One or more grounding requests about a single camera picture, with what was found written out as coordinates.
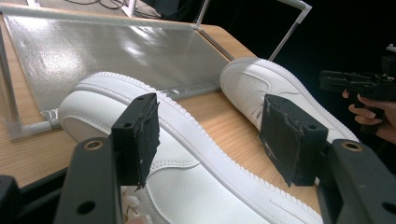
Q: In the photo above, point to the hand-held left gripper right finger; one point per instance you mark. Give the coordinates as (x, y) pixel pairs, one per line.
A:
(289, 137)

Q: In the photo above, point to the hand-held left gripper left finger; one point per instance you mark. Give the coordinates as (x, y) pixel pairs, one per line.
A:
(135, 140)

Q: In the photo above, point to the white sneaker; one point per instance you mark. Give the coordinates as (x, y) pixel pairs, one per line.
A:
(246, 81)
(193, 193)

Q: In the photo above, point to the silver shoe rack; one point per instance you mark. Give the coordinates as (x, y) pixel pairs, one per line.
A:
(109, 53)

